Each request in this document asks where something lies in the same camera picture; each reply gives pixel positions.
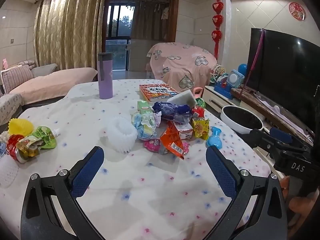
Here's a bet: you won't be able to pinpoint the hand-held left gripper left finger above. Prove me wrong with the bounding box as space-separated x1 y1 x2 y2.
20 146 110 240

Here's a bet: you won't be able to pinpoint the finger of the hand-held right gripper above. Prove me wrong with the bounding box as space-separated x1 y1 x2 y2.
240 129 284 157
269 127 313 153

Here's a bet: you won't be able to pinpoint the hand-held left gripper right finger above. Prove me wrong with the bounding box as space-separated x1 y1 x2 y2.
204 145 288 240

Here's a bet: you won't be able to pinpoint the white trash bin black inside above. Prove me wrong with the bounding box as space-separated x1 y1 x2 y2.
220 105 265 134

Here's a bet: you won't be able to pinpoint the red snack packet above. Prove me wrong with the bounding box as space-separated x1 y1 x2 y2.
160 124 185 160

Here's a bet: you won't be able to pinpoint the pale blue wrappers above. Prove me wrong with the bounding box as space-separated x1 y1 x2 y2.
131 111 163 140

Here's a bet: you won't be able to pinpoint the blue plastic bag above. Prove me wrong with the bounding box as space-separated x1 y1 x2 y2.
152 101 192 124

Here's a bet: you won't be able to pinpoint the white sponge block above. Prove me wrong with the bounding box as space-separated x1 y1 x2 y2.
167 90 197 108

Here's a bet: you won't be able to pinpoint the person's right hand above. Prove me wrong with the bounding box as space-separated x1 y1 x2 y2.
280 175 313 230

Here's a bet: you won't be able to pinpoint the blue plastic toy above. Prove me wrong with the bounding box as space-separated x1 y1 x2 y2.
206 126 223 150

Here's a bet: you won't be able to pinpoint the yellow snack packet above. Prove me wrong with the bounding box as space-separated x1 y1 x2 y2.
192 117 210 140

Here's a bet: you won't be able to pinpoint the green spout pouch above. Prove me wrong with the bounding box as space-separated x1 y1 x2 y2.
24 126 61 150

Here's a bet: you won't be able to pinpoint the white and red box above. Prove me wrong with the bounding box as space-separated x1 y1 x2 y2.
172 121 194 140

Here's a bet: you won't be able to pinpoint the white television stand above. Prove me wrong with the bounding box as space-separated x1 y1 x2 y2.
202 85 315 160

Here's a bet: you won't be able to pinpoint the blue toy machine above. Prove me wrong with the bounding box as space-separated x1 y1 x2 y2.
214 69 245 100

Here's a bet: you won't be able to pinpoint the black television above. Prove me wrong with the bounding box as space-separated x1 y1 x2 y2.
246 27 320 140

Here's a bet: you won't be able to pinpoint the pink pouch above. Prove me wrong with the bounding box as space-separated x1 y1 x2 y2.
143 139 162 152

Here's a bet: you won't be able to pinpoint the red can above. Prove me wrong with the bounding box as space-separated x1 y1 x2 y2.
6 134 40 163

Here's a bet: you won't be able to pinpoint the yellow pleated cup liner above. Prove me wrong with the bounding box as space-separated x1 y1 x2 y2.
8 118 34 137

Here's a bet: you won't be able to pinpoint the white foam net sleeve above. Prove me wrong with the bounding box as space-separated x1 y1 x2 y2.
0 152 19 188

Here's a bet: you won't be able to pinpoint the pink stick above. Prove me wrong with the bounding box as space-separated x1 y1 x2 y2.
239 29 265 100

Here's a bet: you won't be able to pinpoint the purple thermos bottle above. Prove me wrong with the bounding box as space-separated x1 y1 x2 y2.
97 52 114 99

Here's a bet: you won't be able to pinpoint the pink sofa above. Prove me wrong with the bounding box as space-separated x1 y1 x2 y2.
0 64 98 125

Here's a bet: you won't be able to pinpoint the red picture book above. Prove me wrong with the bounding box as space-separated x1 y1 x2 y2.
139 84 179 102

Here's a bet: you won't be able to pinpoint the pink heart print cover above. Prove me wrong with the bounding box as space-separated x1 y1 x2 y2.
146 42 218 93

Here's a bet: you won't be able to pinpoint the grey pillow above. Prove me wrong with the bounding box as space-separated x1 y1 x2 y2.
31 64 58 78

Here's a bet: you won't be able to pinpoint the pink striped pillow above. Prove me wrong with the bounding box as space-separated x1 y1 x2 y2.
1 65 34 94

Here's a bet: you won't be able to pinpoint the glass balcony door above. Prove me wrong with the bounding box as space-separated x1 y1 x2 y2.
102 0 179 72

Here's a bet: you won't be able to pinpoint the gold patterned curtain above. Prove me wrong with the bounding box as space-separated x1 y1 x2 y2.
34 0 107 70

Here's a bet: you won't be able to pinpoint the wire ball toy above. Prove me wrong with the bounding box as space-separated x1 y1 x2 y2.
210 64 223 83

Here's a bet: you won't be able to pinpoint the red lantern string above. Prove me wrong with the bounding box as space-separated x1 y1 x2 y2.
211 0 223 58

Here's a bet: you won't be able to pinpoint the round red wall decoration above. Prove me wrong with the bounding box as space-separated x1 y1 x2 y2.
289 2 306 20

